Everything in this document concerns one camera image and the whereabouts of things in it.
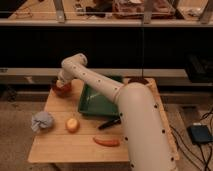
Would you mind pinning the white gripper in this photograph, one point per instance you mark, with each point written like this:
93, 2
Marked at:
63, 77

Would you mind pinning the eraser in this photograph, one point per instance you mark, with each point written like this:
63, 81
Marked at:
59, 84

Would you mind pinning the red bowl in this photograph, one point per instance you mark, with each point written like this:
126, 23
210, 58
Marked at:
61, 91

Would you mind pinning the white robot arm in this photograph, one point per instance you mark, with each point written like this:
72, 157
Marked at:
144, 132

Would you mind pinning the green plastic tray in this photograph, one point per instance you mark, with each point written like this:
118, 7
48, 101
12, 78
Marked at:
98, 95

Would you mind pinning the yellow apple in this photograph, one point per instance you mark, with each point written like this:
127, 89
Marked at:
72, 125

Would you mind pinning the crumpled grey cloth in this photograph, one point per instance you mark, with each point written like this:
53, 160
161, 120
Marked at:
41, 120

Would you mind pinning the dark brown round object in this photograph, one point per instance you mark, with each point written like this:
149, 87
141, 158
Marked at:
138, 80

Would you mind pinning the black marker pen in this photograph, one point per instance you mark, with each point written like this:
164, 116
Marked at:
109, 124

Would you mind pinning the wooden shelf rack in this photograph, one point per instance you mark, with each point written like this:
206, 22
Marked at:
107, 13

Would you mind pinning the black foot pedal box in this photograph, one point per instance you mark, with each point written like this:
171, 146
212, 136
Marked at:
199, 134

